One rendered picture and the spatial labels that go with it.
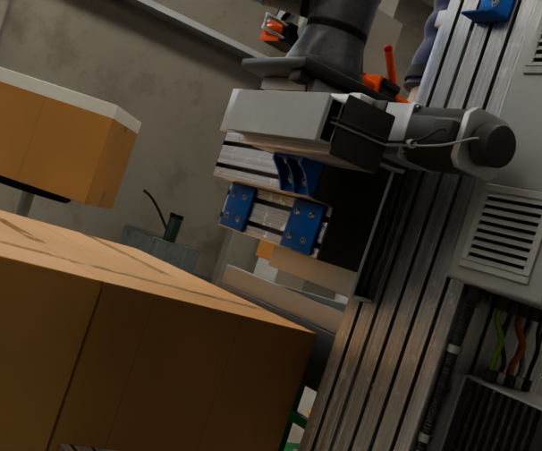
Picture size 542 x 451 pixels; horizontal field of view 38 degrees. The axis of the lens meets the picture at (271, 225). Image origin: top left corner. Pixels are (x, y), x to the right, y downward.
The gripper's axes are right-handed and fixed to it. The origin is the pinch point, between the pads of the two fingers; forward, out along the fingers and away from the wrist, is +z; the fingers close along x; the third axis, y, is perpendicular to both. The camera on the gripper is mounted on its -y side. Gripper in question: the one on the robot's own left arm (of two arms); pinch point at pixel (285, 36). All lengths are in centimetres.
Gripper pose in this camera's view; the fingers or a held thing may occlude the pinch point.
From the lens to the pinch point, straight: 196.3
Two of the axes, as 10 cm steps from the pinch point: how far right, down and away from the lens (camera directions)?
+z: -3.2, 9.5, 0.0
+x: -6.2, -2.1, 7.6
